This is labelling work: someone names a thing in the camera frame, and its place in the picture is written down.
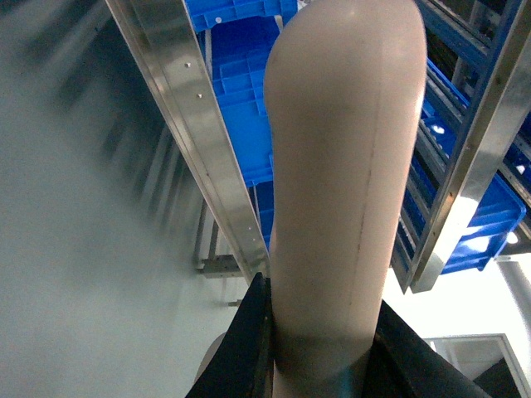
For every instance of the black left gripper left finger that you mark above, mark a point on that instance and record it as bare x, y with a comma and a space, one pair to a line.
243, 365

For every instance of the blue bin on shelf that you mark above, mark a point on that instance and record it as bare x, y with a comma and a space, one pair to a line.
242, 34

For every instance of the steel roller shelf rack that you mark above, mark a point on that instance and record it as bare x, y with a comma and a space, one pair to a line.
163, 43

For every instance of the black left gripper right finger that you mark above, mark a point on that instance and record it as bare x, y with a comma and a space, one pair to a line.
401, 364

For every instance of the beige plastic dustpan tray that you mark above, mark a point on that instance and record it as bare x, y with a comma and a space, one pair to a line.
344, 84

